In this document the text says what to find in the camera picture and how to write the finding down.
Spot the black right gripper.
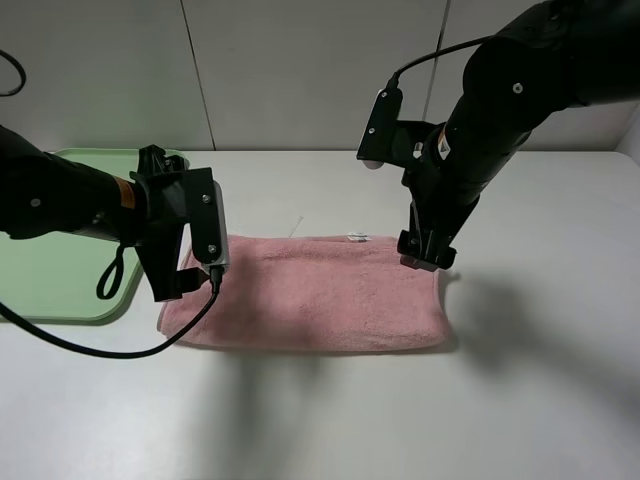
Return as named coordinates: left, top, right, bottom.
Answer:
left=397, top=165, right=479, bottom=271

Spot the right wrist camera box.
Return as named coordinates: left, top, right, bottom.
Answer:
left=356, top=86, right=403, bottom=170

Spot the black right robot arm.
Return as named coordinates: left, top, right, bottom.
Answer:
left=397, top=1, right=639, bottom=271

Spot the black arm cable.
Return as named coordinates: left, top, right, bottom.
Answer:
left=0, top=242, right=225, bottom=360
left=388, top=37, right=494, bottom=94

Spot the pink terry towel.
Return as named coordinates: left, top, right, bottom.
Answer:
left=181, top=236, right=452, bottom=353

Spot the green plastic tray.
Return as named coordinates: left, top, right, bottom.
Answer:
left=0, top=147, right=191, bottom=325

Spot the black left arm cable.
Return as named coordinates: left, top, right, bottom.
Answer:
left=0, top=242, right=225, bottom=360

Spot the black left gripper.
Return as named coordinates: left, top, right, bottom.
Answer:
left=131, top=145, right=215, bottom=302

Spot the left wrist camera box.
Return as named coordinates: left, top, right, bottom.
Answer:
left=191, top=177, right=231, bottom=272

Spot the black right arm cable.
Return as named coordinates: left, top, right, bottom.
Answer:
left=388, top=37, right=494, bottom=94

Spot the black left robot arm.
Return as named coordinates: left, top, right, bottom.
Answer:
left=1, top=129, right=230, bottom=301

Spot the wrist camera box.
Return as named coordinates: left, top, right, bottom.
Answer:
left=191, top=177, right=231, bottom=272
left=356, top=86, right=403, bottom=170

